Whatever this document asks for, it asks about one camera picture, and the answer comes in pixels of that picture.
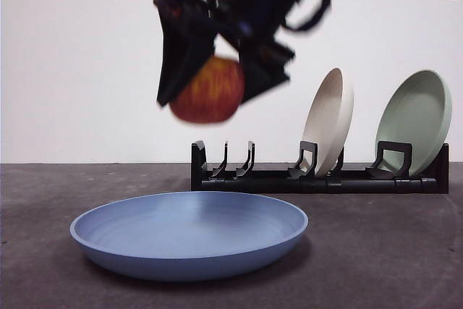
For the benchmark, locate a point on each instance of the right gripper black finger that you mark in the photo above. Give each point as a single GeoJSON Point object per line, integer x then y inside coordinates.
{"type": "Point", "coordinates": [184, 45]}
{"type": "Point", "coordinates": [266, 70]}

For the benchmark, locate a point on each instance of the red yellow apple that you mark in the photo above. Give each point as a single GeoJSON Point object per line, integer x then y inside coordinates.
{"type": "Point", "coordinates": [210, 95]}

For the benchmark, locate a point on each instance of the blue plate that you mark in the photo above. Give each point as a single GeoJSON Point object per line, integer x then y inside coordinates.
{"type": "Point", "coordinates": [188, 229]}

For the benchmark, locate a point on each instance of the beige plate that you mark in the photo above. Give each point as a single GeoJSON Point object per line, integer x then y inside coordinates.
{"type": "Point", "coordinates": [331, 121]}

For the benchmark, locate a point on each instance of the black plate rack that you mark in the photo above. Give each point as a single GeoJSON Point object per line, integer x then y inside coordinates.
{"type": "Point", "coordinates": [361, 184]}

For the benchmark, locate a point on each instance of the green plate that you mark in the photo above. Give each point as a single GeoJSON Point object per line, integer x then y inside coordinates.
{"type": "Point", "coordinates": [412, 113]}

